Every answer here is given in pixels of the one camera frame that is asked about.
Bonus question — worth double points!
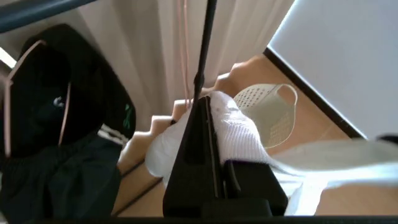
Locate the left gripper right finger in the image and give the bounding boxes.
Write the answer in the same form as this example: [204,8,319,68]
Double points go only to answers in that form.
[222,160,289,218]

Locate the white curtain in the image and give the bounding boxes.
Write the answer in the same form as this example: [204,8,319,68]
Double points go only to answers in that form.
[0,0,295,131]

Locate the pink clothes hanger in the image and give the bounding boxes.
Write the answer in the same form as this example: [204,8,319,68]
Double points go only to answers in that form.
[177,0,192,110]
[2,39,72,158]

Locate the black shorts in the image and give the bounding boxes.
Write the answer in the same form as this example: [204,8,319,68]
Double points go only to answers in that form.
[0,23,137,224]

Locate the white laundry basket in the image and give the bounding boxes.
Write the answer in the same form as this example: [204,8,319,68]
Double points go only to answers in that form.
[233,83,299,149]

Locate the white t-shirt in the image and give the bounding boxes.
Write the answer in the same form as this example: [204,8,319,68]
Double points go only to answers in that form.
[144,90,398,217]

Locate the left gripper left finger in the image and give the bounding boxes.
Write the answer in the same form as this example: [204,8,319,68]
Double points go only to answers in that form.
[162,95,223,218]

